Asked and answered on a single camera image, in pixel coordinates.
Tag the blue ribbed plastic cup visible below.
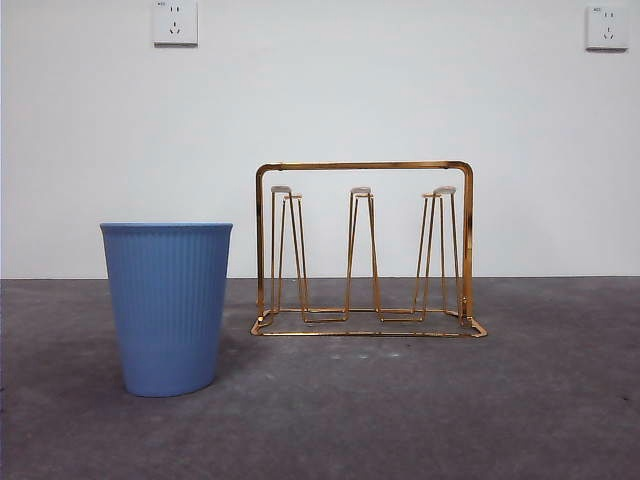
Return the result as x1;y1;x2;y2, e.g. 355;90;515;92
99;221;235;399

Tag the gold wire cup rack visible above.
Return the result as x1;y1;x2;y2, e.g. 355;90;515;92
249;160;490;340

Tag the white wall socket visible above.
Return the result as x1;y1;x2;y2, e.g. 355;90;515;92
152;0;199;49
584;5;630;53

